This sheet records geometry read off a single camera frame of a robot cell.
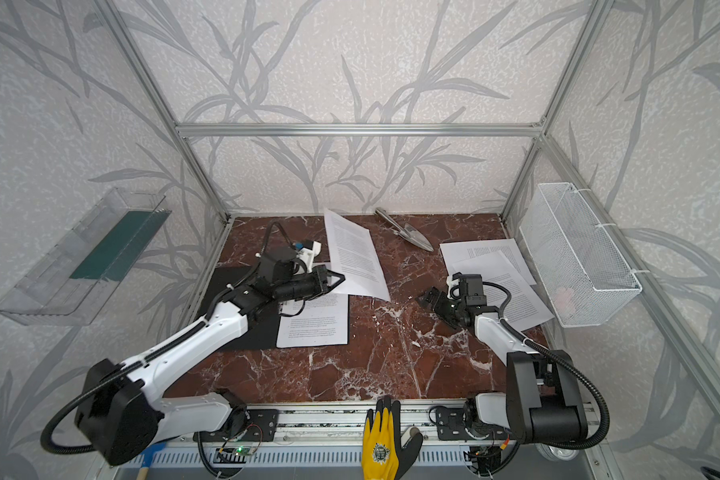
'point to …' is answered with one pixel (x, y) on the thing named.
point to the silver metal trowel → (408, 231)
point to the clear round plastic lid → (556, 453)
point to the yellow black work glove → (385, 453)
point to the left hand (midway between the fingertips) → (353, 269)
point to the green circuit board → (243, 451)
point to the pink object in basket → (563, 300)
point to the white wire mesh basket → (584, 279)
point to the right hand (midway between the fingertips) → (427, 295)
